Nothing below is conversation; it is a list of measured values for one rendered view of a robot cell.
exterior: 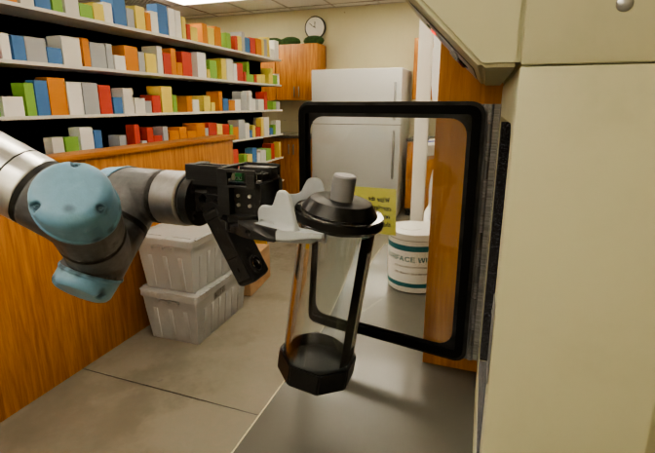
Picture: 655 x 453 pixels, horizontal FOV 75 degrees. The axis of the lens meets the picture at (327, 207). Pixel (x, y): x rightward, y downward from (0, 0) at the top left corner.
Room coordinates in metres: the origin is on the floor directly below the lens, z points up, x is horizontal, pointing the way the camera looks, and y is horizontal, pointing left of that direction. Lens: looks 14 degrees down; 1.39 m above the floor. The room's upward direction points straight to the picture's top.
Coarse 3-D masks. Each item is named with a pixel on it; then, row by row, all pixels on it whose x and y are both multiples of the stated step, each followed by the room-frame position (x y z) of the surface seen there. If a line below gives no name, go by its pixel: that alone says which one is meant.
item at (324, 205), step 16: (336, 176) 0.49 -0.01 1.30; (352, 176) 0.49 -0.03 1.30; (320, 192) 0.52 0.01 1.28; (336, 192) 0.49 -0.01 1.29; (352, 192) 0.49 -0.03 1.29; (304, 208) 0.48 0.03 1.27; (320, 208) 0.47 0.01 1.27; (336, 208) 0.46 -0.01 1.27; (352, 208) 0.47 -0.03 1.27; (368, 208) 0.48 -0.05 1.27
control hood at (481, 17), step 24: (432, 0) 0.32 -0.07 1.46; (456, 0) 0.32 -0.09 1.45; (480, 0) 0.31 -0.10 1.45; (504, 0) 0.31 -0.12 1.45; (432, 24) 0.43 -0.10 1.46; (456, 24) 0.32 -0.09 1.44; (480, 24) 0.31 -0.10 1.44; (504, 24) 0.31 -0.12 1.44; (456, 48) 0.38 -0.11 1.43; (480, 48) 0.31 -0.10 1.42; (504, 48) 0.30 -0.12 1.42; (480, 72) 0.39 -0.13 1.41; (504, 72) 0.36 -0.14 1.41
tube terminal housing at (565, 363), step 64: (576, 0) 0.29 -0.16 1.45; (640, 0) 0.28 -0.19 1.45; (576, 64) 0.29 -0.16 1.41; (640, 64) 0.28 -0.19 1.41; (512, 128) 0.32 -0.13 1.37; (576, 128) 0.29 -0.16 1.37; (640, 128) 0.28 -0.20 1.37; (512, 192) 0.30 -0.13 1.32; (576, 192) 0.29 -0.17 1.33; (640, 192) 0.27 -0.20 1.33; (512, 256) 0.30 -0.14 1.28; (576, 256) 0.28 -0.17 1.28; (640, 256) 0.27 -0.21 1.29; (512, 320) 0.30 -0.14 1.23; (576, 320) 0.28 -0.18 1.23; (640, 320) 0.27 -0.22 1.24; (512, 384) 0.30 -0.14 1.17; (576, 384) 0.28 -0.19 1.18; (640, 384) 0.27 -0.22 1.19; (512, 448) 0.29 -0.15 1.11; (576, 448) 0.28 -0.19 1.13; (640, 448) 0.27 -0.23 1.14
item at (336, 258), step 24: (312, 216) 0.46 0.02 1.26; (336, 240) 0.46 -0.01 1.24; (360, 240) 0.46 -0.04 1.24; (312, 264) 0.47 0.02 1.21; (336, 264) 0.46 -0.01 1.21; (312, 288) 0.46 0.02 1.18; (336, 288) 0.46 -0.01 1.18; (312, 312) 0.46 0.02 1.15; (336, 312) 0.46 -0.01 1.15; (288, 336) 0.49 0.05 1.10; (312, 336) 0.46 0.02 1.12; (336, 336) 0.47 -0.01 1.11; (312, 360) 0.46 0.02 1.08; (336, 360) 0.47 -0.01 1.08
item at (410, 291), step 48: (336, 144) 0.71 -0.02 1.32; (384, 144) 0.67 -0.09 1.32; (432, 144) 0.63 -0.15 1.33; (384, 192) 0.67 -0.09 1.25; (432, 192) 0.63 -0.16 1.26; (480, 192) 0.60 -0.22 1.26; (384, 240) 0.67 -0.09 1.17; (432, 240) 0.63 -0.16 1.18; (384, 288) 0.67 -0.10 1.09; (432, 288) 0.63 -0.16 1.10; (432, 336) 0.62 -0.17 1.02
